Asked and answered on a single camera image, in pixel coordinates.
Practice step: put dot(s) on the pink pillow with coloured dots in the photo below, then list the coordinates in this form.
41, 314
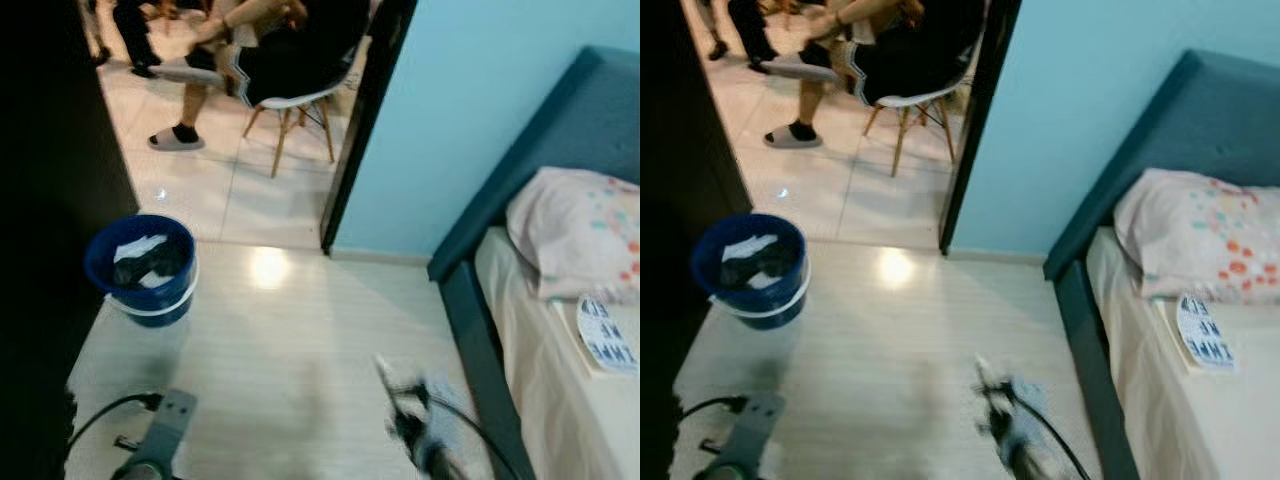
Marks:
1170, 230
570, 230

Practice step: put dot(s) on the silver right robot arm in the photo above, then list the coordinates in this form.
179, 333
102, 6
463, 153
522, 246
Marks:
445, 468
1030, 468

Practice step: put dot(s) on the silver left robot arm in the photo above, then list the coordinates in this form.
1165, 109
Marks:
735, 472
145, 472

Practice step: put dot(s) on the blue bucket with white rim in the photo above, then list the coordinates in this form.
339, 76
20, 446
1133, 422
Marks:
140, 308
750, 310

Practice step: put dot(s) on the white chair with wooden legs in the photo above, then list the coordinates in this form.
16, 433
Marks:
915, 100
300, 100

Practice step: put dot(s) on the black door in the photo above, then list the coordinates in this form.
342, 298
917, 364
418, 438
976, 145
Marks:
670, 200
50, 200

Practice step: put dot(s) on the grey slide sandal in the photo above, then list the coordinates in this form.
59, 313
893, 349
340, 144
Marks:
800, 70
190, 72
792, 139
175, 141

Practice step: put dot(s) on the seated person in black shorts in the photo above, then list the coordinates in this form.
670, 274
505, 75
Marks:
290, 55
900, 55

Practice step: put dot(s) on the standing person in black trousers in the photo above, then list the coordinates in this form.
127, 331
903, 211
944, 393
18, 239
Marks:
130, 30
745, 30

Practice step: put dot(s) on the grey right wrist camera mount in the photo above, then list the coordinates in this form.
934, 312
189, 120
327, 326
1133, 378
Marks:
1028, 415
442, 415

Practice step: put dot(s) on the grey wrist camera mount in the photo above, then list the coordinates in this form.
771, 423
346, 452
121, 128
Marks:
755, 420
442, 415
1028, 415
170, 420

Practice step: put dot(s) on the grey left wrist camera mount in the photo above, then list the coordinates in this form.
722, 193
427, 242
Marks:
170, 420
755, 420

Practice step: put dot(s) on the black door frame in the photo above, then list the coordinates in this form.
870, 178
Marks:
365, 120
975, 120

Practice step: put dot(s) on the teal upholstered bed frame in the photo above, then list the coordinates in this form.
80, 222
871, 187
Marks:
560, 130
1180, 120

